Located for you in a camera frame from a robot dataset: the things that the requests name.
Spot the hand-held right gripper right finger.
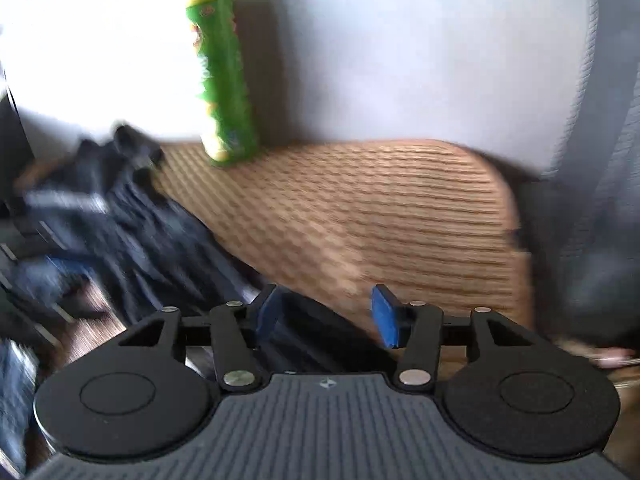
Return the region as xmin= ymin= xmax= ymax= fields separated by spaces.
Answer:
xmin=370 ymin=284 xmax=538 ymax=395

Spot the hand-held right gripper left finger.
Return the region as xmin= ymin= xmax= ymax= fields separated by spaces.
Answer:
xmin=117 ymin=284 xmax=285 ymax=394

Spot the black sweater with grey band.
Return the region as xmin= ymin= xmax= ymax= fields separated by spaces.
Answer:
xmin=0 ymin=124 xmax=401 ymax=376

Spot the woven tan seat mat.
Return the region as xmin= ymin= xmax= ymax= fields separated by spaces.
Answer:
xmin=15 ymin=139 xmax=539 ymax=376

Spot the green chips can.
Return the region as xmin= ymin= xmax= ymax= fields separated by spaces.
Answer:
xmin=186 ymin=0 xmax=260 ymax=167

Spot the white sofa back cushion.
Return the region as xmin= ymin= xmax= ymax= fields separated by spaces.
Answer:
xmin=0 ymin=0 xmax=596 ymax=181

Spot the grey cushion with cord piping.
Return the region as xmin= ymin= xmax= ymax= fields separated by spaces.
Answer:
xmin=537 ymin=0 xmax=640 ymax=351

